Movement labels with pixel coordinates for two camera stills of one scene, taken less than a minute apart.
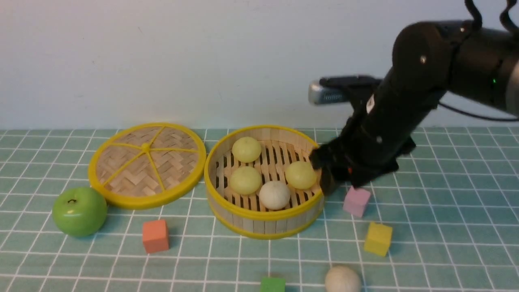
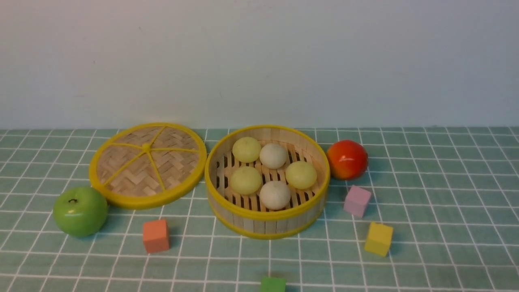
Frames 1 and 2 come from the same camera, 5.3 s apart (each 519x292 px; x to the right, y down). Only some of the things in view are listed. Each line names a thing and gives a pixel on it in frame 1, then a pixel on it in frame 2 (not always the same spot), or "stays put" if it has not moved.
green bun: x=245 y=180 stays put
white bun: x=342 y=278 -> x=273 y=155
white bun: x=274 y=195 stays put
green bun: x=301 y=174 stays put
